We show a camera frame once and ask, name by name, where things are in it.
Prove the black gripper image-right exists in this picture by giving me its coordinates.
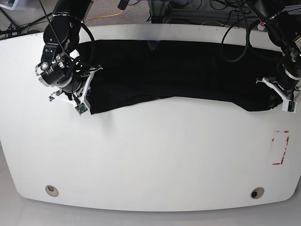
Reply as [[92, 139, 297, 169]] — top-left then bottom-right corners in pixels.
[[276, 45, 301, 91]]

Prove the black silver gripper image-left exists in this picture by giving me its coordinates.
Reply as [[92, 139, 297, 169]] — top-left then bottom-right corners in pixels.
[[35, 46, 82, 93]]

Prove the black T-shirt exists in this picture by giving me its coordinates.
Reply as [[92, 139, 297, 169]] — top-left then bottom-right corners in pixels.
[[77, 40, 282, 114]]

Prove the white power strip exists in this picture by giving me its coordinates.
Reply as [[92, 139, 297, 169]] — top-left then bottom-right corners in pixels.
[[257, 22, 265, 31]]

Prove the black tripod stand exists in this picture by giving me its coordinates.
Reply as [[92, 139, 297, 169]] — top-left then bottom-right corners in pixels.
[[0, 9, 52, 40]]

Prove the red tape rectangle marking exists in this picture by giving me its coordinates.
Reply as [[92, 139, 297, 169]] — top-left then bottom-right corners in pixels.
[[270, 130, 289, 165]]

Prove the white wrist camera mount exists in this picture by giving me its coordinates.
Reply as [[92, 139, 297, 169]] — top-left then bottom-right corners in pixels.
[[49, 67, 103, 115], [256, 77, 301, 113]]

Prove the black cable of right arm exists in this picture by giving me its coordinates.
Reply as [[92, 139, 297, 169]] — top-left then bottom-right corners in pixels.
[[39, 0, 99, 71]]

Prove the yellow cable on floor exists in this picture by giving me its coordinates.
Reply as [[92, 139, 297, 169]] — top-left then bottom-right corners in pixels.
[[80, 8, 124, 28]]

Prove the metal frame base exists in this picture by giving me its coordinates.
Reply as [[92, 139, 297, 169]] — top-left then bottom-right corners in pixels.
[[148, 0, 228, 25]]

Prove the left table cable grommet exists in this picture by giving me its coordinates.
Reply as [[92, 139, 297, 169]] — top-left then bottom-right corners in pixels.
[[45, 185, 59, 197]]

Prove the table cable grommet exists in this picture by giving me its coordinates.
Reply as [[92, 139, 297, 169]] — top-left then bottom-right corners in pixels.
[[45, 185, 59, 197], [250, 187, 265, 199]]

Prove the right table cable grommet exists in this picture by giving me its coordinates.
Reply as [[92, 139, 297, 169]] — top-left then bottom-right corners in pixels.
[[250, 187, 265, 199]]

